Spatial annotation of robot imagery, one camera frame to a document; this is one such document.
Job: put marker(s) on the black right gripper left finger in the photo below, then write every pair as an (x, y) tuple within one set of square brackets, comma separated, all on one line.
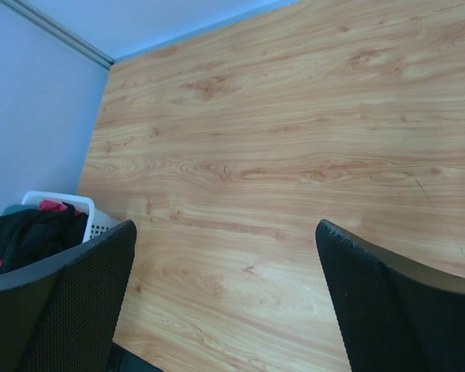
[(60, 313)]

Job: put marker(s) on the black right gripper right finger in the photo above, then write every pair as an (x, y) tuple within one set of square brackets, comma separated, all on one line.
[(394, 313)]

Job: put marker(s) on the black t-shirt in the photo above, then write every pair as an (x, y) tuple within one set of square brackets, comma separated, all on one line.
[(28, 235)]

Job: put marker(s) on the white plastic laundry basket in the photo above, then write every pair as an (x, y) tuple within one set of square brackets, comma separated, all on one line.
[(98, 222)]

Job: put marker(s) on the pink t-shirt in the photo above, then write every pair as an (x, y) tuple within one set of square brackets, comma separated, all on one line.
[(52, 206)]

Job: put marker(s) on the aluminium frame post left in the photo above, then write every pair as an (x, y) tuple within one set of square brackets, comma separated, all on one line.
[(59, 32)]

